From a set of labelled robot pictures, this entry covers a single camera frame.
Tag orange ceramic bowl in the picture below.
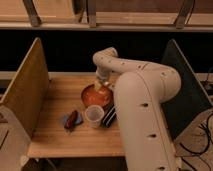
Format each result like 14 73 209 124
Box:
81 84 113 108

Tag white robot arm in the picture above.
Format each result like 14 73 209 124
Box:
93 47 181 171

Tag white plastic cup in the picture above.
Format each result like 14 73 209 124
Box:
84 105 105 128

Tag black striped object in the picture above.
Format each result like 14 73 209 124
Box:
101 106 116 128

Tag blue cloth piece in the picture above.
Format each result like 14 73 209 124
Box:
62 111 83 127

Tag dark red chili toy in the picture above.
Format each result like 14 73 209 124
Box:
64 110 78 129

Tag left wooden divider panel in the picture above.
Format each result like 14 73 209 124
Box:
0 38 49 138

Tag wooden shelf with brackets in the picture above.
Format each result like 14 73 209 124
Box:
0 0 213 33

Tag right dark divider panel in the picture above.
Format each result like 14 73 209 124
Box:
161 39 213 140

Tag black cables on floor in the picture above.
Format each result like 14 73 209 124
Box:
179 111 213 171

